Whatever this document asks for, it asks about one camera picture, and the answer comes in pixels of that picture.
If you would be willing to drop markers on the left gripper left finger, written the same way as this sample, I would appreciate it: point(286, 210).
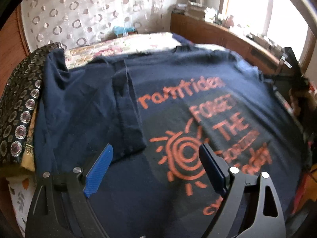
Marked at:
point(60, 206)

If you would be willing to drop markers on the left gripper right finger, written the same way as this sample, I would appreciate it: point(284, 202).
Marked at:
point(263, 215)

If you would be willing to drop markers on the navy printed t-shirt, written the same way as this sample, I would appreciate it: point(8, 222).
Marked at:
point(155, 110)

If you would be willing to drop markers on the person right hand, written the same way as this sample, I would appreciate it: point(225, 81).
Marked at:
point(302, 100)

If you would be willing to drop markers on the long wooden cabinet desk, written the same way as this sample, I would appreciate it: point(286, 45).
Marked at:
point(201, 32)

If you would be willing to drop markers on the orange fruit print bedsheet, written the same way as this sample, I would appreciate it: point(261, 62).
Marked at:
point(22, 189)

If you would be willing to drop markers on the yellow patterned pillow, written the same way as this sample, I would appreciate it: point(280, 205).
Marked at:
point(28, 162)

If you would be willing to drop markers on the pink piggy bank figurine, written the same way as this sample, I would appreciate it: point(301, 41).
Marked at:
point(229, 22)

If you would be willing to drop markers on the stack of papers and books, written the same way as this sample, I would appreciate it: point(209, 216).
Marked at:
point(196, 11)

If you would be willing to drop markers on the floral quilt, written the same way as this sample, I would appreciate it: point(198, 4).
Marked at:
point(131, 44)

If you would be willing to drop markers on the brown louvered wardrobe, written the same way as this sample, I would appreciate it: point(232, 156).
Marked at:
point(13, 46)

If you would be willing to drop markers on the tissue box with blue bag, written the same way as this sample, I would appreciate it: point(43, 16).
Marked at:
point(124, 31)

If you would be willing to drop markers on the circle patterned sheer curtain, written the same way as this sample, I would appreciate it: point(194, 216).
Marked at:
point(76, 23)

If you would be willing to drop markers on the window with brown frame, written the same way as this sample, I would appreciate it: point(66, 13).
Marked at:
point(277, 22)

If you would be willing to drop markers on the black ring patterned cloth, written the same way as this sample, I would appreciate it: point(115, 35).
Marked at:
point(18, 103)

